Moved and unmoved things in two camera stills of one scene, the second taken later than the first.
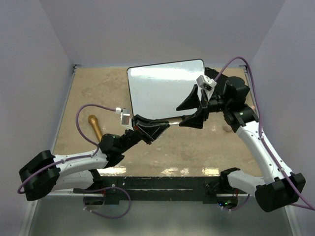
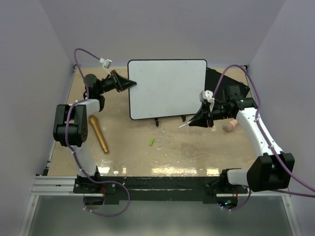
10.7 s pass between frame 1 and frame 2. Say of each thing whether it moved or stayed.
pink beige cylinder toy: stayed
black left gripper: moved
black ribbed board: stayed
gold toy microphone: stayed
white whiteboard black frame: moved
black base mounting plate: stayed
